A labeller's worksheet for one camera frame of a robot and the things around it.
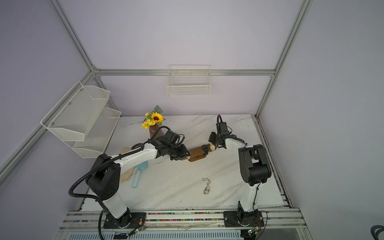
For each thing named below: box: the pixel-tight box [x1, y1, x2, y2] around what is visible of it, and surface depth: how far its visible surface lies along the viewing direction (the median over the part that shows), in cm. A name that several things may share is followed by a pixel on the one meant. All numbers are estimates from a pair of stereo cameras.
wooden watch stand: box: [187, 144, 213, 162], surface depth 93 cm
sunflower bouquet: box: [141, 104, 167, 129], surface depth 88 cm
